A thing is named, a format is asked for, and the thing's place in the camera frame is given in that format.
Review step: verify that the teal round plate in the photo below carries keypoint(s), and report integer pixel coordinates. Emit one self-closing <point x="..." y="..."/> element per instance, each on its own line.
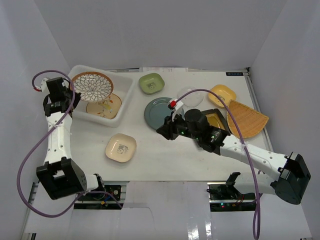
<point x="156" y="112"/>

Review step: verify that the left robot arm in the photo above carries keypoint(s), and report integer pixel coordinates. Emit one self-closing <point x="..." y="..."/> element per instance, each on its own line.
<point x="59" y="174"/>

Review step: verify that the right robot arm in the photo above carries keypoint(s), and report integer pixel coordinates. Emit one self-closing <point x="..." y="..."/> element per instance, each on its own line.
<point x="286" y="176"/>

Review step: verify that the clear glass plate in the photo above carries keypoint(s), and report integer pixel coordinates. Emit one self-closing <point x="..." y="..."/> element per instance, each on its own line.
<point x="193" y="99"/>

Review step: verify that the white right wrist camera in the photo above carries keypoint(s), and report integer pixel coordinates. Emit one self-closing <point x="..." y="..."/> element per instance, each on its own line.
<point x="176" y="107"/>

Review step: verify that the beige bird pattern plate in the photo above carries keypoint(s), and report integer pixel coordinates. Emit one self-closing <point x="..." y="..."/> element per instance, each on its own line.
<point x="107" y="108"/>

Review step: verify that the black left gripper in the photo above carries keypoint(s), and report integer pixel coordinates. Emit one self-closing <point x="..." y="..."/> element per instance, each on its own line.
<point x="72" y="97"/>

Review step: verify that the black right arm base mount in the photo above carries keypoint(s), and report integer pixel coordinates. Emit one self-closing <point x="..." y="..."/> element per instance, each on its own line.
<point x="223" y="196"/>

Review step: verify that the black square amber plate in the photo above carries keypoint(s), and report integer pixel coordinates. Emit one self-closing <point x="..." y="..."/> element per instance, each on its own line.
<point x="216" y="120"/>

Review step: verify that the yellow square panda dish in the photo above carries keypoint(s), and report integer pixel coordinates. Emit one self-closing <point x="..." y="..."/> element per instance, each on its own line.
<point x="224" y="93"/>

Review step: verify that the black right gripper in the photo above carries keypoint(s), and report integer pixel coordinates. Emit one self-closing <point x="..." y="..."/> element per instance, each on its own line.
<point x="167" y="130"/>

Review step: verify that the flower pattern round bowl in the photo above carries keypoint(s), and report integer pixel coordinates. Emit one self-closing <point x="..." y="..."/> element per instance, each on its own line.
<point x="93" y="86"/>

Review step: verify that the cream square panda dish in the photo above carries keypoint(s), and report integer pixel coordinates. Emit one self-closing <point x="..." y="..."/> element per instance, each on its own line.
<point x="121" y="148"/>

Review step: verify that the white plastic bin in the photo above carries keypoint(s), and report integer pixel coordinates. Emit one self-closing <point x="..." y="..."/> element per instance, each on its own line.
<point x="123" y="87"/>

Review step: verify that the green square panda dish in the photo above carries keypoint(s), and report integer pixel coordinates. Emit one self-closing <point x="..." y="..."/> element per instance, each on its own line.
<point x="151" y="83"/>

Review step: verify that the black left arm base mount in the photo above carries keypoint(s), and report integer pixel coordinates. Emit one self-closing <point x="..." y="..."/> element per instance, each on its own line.
<point x="113" y="200"/>

